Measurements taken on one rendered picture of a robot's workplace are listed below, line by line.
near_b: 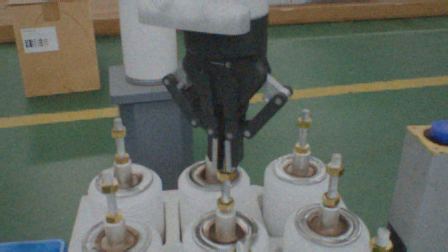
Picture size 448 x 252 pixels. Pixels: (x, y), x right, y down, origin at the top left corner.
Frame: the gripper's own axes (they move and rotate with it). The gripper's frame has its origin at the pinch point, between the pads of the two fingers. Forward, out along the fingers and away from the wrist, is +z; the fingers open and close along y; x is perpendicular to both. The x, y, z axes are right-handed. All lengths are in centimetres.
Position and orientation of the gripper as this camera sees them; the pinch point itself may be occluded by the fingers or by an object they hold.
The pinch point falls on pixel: (225, 150)
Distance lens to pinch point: 46.6
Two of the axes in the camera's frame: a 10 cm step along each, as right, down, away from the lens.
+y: -9.1, -1.9, 3.8
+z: 0.1, 8.9, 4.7
